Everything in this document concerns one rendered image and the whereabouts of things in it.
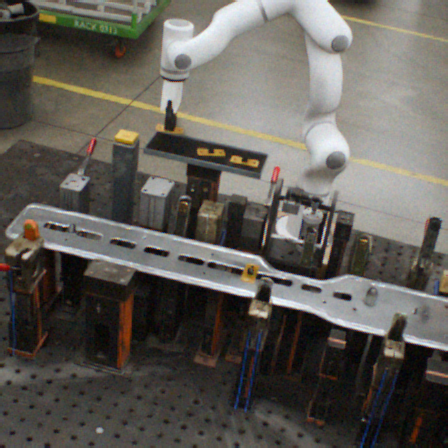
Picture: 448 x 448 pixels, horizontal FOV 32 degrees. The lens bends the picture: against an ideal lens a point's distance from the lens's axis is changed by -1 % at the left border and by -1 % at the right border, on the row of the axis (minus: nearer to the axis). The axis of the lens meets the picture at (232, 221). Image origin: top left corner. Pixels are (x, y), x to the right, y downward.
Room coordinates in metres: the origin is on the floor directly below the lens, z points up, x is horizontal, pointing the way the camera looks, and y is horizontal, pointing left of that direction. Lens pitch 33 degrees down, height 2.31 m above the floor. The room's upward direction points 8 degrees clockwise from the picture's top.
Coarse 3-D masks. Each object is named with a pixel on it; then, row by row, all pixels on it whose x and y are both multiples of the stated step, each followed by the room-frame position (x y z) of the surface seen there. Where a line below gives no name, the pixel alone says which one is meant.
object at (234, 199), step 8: (232, 200) 1.95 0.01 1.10; (240, 200) 1.96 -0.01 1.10; (232, 208) 1.94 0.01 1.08; (240, 208) 1.94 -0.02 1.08; (232, 216) 1.94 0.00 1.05; (240, 216) 1.94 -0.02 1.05; (232, 224) 1.95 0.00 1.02; (240, 224) 1.95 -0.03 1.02; (232, 232) 1.95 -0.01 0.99; (224, 240) 1.95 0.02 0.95; (232, 240) 1.95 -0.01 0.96; (232, 248) 1.94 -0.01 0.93
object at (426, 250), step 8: (432, 216) 1.83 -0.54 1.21; (432, 224) 1.80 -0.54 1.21; (440, 224) 1.80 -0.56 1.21; (432, 232) 1.83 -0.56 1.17; (424, 240) 1.81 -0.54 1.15; (432, 240) 1.82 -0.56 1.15; (424, 248) 1.82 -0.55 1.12; (432, 248) 1.81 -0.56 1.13; (424, 256) 1.81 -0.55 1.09; (416, 264) 1.80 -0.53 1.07; (424, 272) 1.80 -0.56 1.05
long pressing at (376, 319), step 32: (64, 224) 1.84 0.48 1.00; (96, 224) 1.87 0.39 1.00; (96, 256) 1.72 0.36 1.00; (128, 256) 1.74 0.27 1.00; (160, 256) 1.76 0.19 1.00; (192, 256) 1.78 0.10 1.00; (224, 256) 1.80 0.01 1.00; (256, 256) 1.82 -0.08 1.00; (224, 288) 1.66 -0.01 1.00; (256, 288) 1.68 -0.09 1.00; (288, 288) 1.70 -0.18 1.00; (352, 288) 1.74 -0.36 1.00; (384, 288) 1.76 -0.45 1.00; (352, 320) 1.60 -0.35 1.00; (384, 320) 1.62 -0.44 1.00; (416, 320) 1.64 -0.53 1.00
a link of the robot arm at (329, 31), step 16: (272, 0) 2.15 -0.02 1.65; (288, 0) 2.16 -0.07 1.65; (304, 0) 2.17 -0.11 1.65; (320, 0) 2.19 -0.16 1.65; (272, 16) 2.15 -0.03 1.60; (304, 16) 2.17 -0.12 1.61; (320, 16) 2.16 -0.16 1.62; (336, 16) 2.17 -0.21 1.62; (320, 32) 2.14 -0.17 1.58; (336, 32) 2.14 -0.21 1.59; (336, 48) 2.13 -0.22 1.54
